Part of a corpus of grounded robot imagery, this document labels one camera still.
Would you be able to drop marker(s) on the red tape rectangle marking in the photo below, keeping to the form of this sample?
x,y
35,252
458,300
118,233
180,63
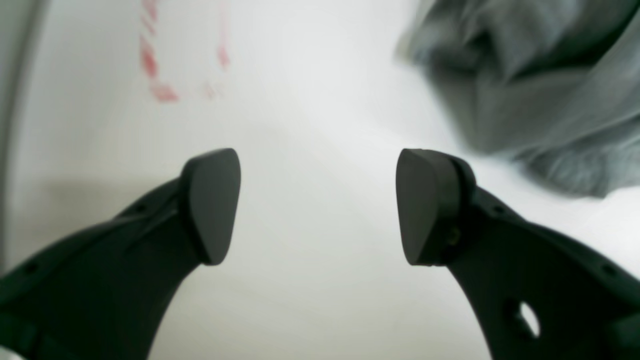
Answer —
x,y
184,49

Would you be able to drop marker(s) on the grey t-shirt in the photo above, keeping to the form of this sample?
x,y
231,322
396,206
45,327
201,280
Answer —
x,y
552,84

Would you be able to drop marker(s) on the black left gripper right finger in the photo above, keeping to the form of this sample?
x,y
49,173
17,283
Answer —
x,y
537,294

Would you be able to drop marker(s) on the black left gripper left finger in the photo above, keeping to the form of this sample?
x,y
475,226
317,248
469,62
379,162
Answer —
x,y
102,292

